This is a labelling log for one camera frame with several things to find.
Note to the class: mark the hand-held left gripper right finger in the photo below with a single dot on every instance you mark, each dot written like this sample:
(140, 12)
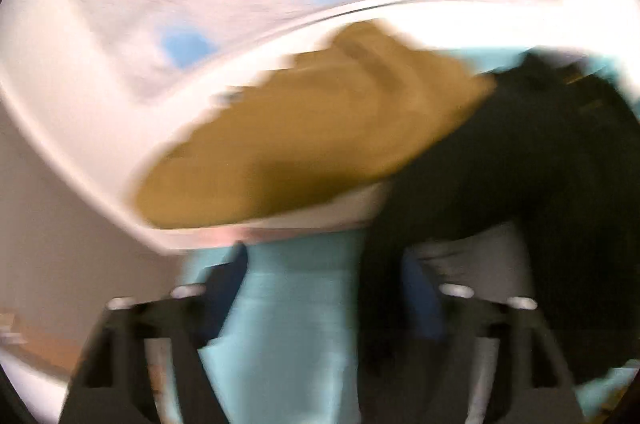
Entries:
(420, 299)

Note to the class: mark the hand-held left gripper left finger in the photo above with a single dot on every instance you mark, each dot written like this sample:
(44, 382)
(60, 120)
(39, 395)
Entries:
(227, 294)

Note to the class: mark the black garment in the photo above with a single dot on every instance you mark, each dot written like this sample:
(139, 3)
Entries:
(525, 164)

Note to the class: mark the tan garment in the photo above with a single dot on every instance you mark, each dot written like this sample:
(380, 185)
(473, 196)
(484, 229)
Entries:
(300, 139)

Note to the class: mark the teal patterned blanket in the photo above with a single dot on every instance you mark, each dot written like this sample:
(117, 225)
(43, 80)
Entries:
(295, 304)

